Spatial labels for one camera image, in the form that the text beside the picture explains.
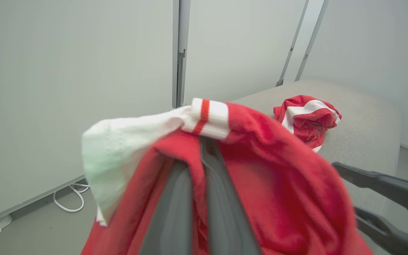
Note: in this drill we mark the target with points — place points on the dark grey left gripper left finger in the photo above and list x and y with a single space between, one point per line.
172 219

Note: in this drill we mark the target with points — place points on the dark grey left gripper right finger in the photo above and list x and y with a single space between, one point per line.
225 212

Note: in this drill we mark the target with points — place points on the red and white shirt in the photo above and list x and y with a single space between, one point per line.
278 198

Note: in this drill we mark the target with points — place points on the red and white garment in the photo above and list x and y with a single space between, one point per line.
308 124

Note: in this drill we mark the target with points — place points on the wide white partition panel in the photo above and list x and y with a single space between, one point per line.
66 88

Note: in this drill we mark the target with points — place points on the narrow-framed white partition panel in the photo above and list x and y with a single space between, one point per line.
374 39

